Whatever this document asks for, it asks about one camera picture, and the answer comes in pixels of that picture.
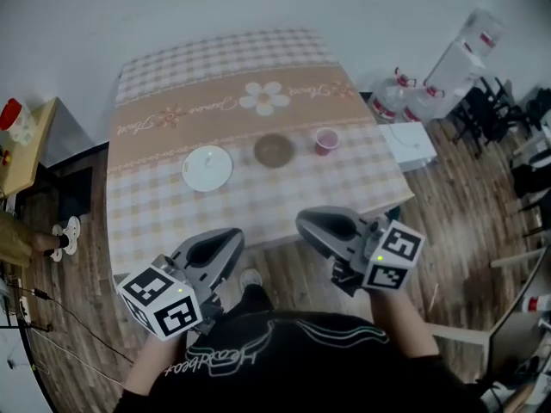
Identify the pink cup dish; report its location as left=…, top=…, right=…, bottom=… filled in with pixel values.
left=313, top=126, right=341, bottom=157

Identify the black chair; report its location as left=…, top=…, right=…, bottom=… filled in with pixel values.
left=450, top=74, right=531, bottom=146

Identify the clear water jug red cap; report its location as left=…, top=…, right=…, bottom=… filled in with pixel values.
left=455, top=8, right=505, bottom=59
left=370, top=67, right=418, bottom=122
left=403, top=84, right=448, bottom=123

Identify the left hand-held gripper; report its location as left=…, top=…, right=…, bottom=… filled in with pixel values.
left=116, top=228, right=247, bottom=342

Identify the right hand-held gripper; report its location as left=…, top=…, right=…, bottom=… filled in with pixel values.
left=294, top=206, right=427, bottom=297

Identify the brown bowl dish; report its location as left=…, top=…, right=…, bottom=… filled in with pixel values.
left=252, top=133, right=296, bottom=170

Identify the red lid plastic container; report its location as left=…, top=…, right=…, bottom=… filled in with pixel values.
left=0, top=97, right=36, bottom=146

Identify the grey cabinet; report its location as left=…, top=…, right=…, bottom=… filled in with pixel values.
left=41, top=96, right=109, bottom=170

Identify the person's black shirt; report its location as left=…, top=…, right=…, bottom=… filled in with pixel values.
left=112, top=282, right=490, bottom=413

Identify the black floor cable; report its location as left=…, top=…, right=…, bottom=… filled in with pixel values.
left=16, top=285, right=135, bottom=366

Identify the orange checkered tablecloth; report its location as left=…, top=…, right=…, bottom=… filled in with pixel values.
left=105, top=28, right=417, bottom=275

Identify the white bottle red label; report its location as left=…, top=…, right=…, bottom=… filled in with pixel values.
left=519, top=293, right=551, bottom=314

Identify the white box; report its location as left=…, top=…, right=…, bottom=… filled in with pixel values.
left=377, top=121, right=438, bottom=175

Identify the person's left forearm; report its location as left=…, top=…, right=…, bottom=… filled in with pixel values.
left=122, top=332, right=187, bottom=400

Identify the person's right forearm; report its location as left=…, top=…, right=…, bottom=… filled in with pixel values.
left=368, top=288, right=441, bottom=357

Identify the white plate dish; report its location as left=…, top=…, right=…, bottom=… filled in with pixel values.
left=181, top=145, right=234, bottom=193

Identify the person's grey shoe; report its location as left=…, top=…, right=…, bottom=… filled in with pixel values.
left=239, top=267, right=264, bottom=291

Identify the wooden side table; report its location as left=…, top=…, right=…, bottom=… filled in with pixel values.
left=0, top=96, right=59, bottom=198

